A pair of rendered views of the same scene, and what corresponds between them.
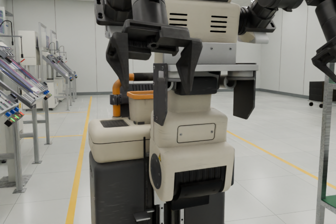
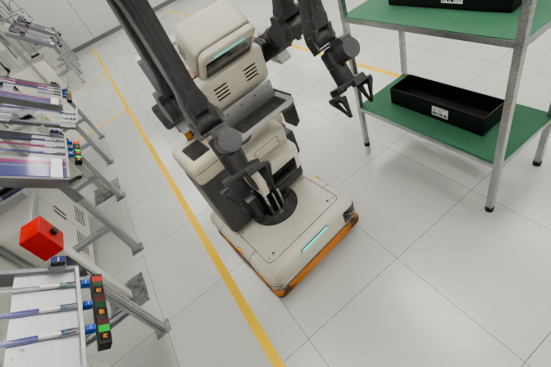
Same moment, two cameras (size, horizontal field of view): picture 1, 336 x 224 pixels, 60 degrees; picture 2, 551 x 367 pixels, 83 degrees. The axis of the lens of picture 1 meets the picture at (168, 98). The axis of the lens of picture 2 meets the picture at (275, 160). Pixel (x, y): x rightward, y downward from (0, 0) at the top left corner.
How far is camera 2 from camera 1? 0.58 m
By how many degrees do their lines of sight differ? 33
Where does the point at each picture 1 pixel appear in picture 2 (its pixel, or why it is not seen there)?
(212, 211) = not seen: hidden behind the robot
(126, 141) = (215, 162)
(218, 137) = (281, 141)
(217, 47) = (257, 92)
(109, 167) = (212, 183)
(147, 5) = (229, 159)
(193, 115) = (260, 139)
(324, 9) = (326, 61)
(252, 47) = not seen: outside the picture
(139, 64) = not seen: outside the picture
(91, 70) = (68, 14)
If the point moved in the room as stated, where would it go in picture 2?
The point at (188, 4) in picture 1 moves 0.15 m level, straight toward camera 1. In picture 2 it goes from (224, 75) to (231, 95)
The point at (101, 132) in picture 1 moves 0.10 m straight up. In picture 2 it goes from (195, 167) to (184, 151)
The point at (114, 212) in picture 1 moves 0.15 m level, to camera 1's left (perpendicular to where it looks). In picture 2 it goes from (229, 204) to (202, 217)
